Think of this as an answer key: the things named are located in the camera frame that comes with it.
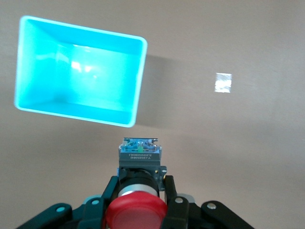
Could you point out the small clear tape patch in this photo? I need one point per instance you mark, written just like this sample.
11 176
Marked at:
223 82

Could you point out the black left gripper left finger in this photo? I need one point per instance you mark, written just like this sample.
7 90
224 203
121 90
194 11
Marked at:
90 214

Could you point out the cyan plastic box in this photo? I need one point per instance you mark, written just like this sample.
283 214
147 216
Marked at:
78 76

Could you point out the red push button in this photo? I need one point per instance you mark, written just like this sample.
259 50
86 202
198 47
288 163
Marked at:
137 211

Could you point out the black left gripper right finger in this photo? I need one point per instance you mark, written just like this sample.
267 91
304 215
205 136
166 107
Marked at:
181 214

